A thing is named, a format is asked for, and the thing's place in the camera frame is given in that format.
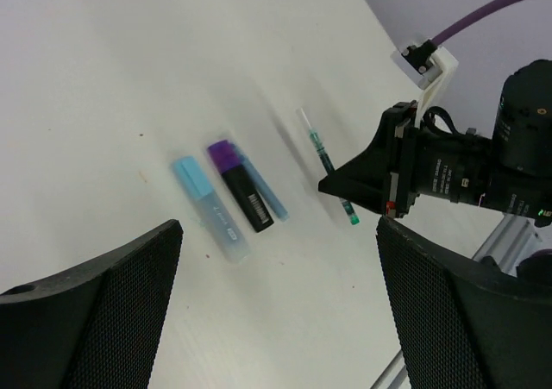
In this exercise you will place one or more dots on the aluminium mounting rail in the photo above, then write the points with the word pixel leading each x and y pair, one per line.
pixel 504 238

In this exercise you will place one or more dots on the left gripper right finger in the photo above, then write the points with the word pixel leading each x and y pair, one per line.
pixel 466 320

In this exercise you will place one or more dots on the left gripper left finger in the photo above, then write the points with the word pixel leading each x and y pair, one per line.
pixel 94 325

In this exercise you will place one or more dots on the black purple highlighter pen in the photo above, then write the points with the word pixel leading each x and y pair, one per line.
pixel 240 185

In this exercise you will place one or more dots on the light blue pen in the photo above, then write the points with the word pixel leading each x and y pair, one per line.
pixel 211 209

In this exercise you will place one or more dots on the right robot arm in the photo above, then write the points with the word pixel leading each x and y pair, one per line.
pixel 510 172

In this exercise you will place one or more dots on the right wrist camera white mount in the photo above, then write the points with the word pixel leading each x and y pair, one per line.
pixel 429 67

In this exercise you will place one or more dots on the green refill pen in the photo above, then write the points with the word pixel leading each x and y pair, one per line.
pixel 327 164

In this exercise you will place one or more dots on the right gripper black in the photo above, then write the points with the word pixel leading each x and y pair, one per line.
pixel 379 178

